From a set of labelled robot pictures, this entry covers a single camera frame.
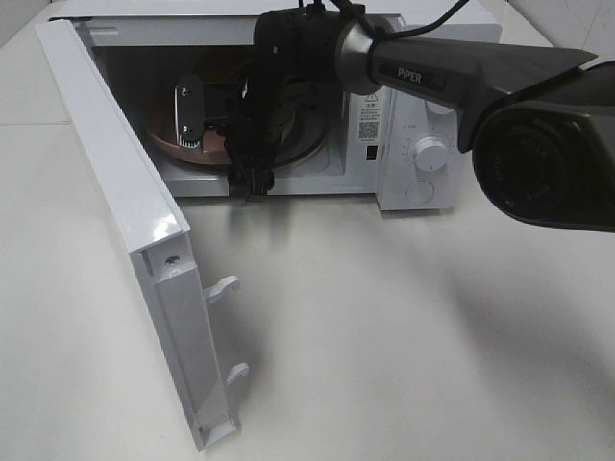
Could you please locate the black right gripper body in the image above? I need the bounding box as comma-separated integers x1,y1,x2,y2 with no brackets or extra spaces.
204,8,344,166

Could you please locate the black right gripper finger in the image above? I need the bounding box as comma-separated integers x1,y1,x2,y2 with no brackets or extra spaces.
228,140,274,203
174,74,205,149

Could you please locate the pink round plate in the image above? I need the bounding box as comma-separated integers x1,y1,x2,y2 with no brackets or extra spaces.
167,46,305,169

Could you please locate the white microwave door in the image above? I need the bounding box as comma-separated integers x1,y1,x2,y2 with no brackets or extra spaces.
36,19,250,450

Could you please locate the white microwave knob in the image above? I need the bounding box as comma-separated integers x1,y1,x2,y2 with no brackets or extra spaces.
425,100,456,115
414,136,449,172

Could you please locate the round white door button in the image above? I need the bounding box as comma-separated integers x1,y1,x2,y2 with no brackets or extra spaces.
405,181,435,205

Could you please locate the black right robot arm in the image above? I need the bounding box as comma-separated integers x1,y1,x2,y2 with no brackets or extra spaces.
175,1,614,232

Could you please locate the white microwave oven body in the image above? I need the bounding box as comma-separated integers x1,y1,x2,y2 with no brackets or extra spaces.
47,0,502,215

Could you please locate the glass microwave turntable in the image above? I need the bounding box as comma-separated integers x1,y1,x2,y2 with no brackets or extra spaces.
148,109,329,171

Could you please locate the white warning label sticker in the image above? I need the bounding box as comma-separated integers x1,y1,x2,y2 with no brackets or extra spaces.
357,90,384,143

